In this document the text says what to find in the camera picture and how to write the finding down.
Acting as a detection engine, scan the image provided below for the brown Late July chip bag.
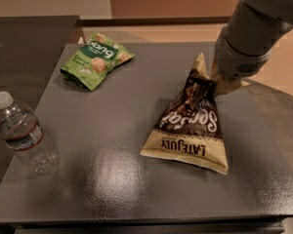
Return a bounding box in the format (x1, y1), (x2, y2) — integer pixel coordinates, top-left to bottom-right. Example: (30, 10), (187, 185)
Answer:
(140, 55), (229, 175)

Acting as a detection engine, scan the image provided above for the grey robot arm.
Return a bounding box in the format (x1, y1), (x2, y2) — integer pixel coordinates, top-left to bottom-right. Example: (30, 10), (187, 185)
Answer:
(211, 0), (293, 96)

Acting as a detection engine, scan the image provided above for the green rice chip bag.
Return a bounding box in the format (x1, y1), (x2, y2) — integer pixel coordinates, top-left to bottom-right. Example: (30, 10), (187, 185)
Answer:
(60, 33), (135, 91)

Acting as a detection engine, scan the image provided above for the clear plastic water bottle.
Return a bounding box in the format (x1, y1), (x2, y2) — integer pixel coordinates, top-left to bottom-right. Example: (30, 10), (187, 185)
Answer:
(0, 92), (60, 175)

